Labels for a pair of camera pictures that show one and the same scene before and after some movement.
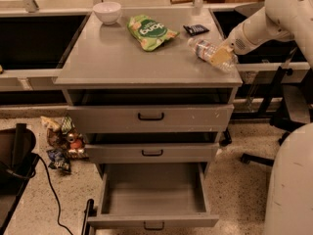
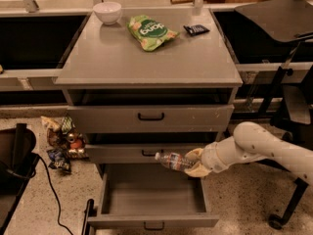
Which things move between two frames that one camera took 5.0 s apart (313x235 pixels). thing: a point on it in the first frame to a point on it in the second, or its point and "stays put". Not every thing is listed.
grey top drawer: (126, 118) stays put
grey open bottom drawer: (153, 195) stays put
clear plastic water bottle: (206, 51) to (174, 161)
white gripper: (237, 42) to (209, 160)
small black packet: (196, 29) stays put
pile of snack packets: (66, 143) stays put
